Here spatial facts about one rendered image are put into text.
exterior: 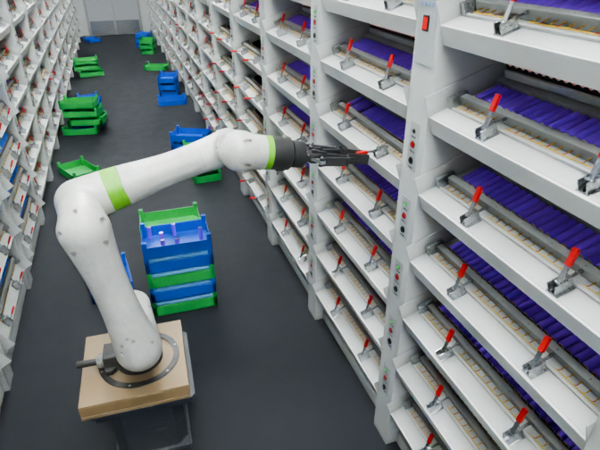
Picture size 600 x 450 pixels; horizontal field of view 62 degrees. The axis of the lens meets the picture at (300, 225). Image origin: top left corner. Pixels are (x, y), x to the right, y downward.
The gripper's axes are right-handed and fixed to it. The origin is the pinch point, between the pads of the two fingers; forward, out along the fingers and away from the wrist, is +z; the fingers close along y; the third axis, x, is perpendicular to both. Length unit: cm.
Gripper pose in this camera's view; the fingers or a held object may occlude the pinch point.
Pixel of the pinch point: (354, 156)
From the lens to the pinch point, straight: 147.6
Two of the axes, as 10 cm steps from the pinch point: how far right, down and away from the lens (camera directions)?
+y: 3.3, 4.6, -8.2
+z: 9.3, -0.1, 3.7
